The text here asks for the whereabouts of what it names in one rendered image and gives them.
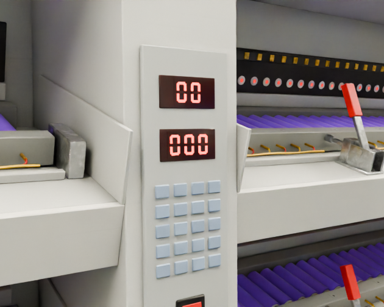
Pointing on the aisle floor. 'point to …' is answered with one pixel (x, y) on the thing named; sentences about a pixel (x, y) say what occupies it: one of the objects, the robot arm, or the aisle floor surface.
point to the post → (129, 107)
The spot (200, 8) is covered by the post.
